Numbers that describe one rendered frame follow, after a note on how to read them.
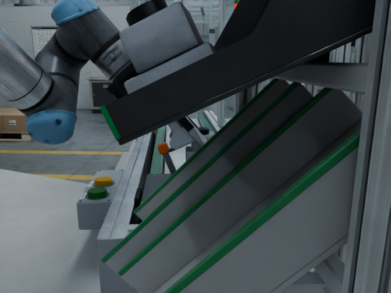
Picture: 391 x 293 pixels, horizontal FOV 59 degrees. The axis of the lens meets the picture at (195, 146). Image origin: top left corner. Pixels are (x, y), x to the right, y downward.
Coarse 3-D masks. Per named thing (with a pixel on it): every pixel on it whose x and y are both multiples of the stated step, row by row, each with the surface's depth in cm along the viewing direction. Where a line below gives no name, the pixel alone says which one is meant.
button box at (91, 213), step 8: (96, 176) 84; (112, 176) 84; (120, 176) 84; (88, 184) 78; (112, 184) 78; (112, 192) 74; (80, 200) 69; (88, 200) 70; (96, 200) 70; (104, 200) 70; (80, 208) 69; (88, 208) 69; (96, 208) 69; (104, 208) 69; (80, 216) 69; (88, 216) 70; (96, 216) 70; (104, 216) 70; (80, 224) 70; (88, 224) 70; (96, 224) 70
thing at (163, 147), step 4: (160, 144) 69; (164, 144) 68; (160, 148) 68; (164, 148) 68; (168, 148) 69; (172, 148) 69; (160, 152) 68; (164, 152) 68; (168, 152) 69; (164, 156) 69; (168, 156) 69; (168, 160) 69; (168, 164) 69; (172, 164) 70; (168, 168) 70; (172, 168) 70; (172, 172) 70
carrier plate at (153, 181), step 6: (150, 174) 82; (156, 174) 82; (162, 174) 82; (168, 174) 82; (150, 180) 78; (156, 180) 78; (162, 180) 78; (144, 186) 75; (150, 186) 75; (156, 186) 75; (144, 192) 71; (150, 192) 71; (144, 198) 68; (138, 222) 60
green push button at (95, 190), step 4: (92, 188) 73; (96, 188) 73; (100, 188) 73; (104, 188) 73; (88, 192) 71; (92, 192) 71; (96, 192) 71; (100, 192) 71; (104, 192) 71; (88, 196) 71; (92, 196) 70; (96, 196) 70; (100, 196) 71
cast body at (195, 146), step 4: (200, 128) 69; (204, 128) 69; (208, 128) 69; (200, 132) 67; (204, 132) 68; (208, 132) 68; (212, 132) 70; (204, 136) 67; (208, 136) 67; (192, 144) 68; (196, 144) 67; (188, 148) 70; (192, 148) 68; (196, 148) 67; (188, 152) 68; (192, 152) 68; (188, 156) 68
